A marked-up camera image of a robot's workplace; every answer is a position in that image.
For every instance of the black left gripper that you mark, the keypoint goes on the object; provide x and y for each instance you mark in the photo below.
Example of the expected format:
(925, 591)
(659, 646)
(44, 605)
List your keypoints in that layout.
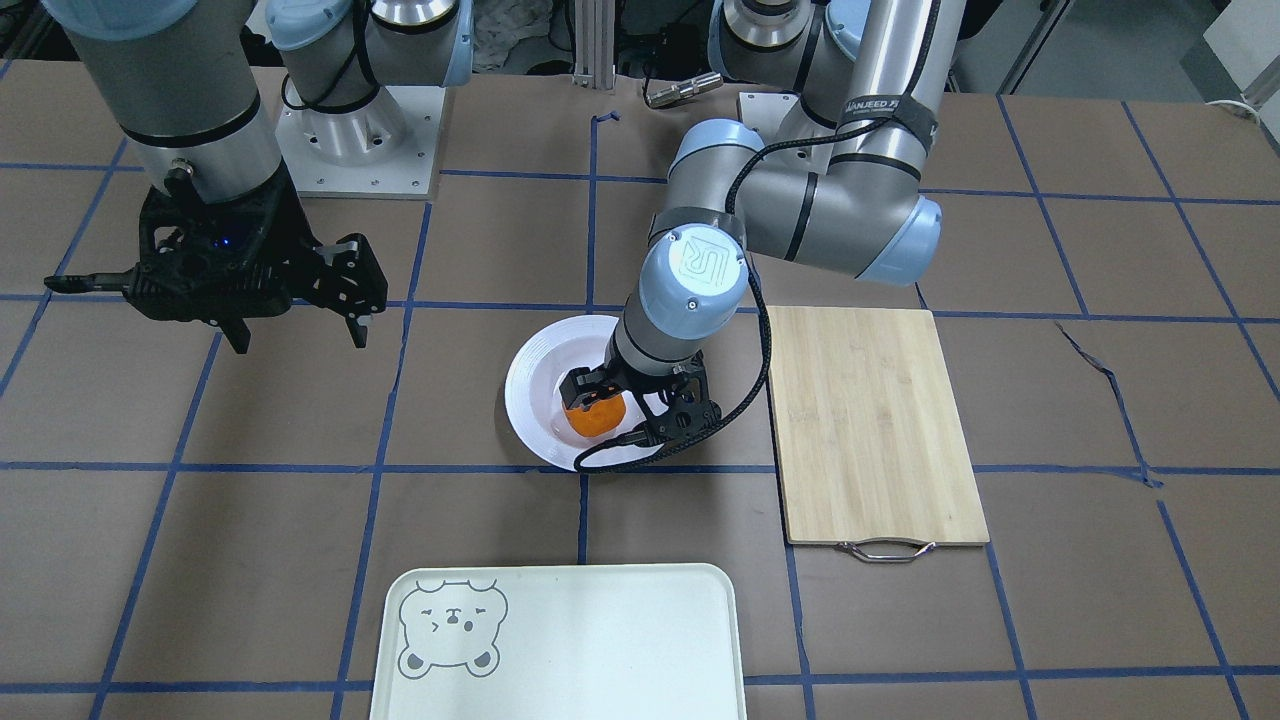
(630, 379)

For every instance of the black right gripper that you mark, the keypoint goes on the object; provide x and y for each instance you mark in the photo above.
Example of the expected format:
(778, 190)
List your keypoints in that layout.
(290, 222)

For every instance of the orange fruit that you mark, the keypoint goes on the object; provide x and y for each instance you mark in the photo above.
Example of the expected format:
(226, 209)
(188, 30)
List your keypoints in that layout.
(597, 419)

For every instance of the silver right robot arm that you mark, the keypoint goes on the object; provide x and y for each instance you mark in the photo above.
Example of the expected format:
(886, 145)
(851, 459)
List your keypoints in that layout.
(176, 79)

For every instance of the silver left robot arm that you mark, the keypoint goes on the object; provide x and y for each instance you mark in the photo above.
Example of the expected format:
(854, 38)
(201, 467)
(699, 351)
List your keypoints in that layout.
(837, 187)

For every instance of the cream bear tray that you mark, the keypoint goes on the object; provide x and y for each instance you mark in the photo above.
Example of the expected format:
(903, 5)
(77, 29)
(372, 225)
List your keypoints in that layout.
(631, 641)

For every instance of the white round plate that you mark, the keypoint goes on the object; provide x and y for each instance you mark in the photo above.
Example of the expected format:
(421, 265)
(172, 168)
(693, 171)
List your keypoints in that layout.
(533, 401)

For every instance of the bamboo cutting board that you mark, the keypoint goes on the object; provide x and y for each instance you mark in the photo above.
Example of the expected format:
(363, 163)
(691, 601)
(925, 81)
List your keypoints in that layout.
(869, 443)

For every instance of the silver metal connector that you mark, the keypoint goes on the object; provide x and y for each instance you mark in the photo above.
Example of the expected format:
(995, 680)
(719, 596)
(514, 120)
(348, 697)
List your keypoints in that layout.
(681, 91)

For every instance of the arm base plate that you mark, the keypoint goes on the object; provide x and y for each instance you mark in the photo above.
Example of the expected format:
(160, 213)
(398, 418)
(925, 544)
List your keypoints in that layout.
(764, 112)
(386, 150)

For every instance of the aluminium frame post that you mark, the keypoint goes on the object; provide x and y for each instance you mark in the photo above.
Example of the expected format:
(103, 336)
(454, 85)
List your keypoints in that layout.
(593, 45)

